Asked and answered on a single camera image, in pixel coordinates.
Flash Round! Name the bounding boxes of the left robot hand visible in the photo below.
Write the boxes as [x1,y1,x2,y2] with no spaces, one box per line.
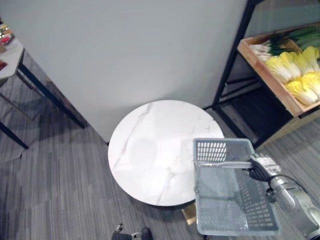
[111,222,153,240]

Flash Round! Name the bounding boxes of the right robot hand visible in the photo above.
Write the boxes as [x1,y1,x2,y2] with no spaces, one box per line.
[246,154,283,183]

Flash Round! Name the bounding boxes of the grey plastic mesh basket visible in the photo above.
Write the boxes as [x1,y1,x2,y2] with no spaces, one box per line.
[191,137,281,237]

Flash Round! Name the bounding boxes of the gold table base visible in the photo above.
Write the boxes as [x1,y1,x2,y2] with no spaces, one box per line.
[180,202,199,226]

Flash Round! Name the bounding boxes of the yellow napa cabbage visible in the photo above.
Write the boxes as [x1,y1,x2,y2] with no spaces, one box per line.
[278,51,309,79]
[301,45,320,74]
[264,56,295,85]
[301,71,320,101]
[284,77,319,106]

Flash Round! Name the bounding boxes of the wooden crate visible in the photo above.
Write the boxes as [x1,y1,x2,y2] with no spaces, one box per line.
[237,23,320,119]

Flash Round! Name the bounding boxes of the round white marble table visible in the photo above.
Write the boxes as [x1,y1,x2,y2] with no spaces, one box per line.
[107,99,226,210]

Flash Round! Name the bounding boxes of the black metal shelf rack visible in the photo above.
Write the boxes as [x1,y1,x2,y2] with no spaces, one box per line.
[202,0,320,151]

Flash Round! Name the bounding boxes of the green onion bunch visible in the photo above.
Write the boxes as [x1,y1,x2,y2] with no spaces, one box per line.
[249,31,302,62]
[287,24,320,51]

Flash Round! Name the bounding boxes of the white table with black legs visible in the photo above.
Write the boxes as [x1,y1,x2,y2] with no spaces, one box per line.
[0,37,87,151]

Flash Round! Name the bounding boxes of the colourful snack packets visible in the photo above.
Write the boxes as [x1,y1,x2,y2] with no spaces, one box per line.
[0,21,16,46]

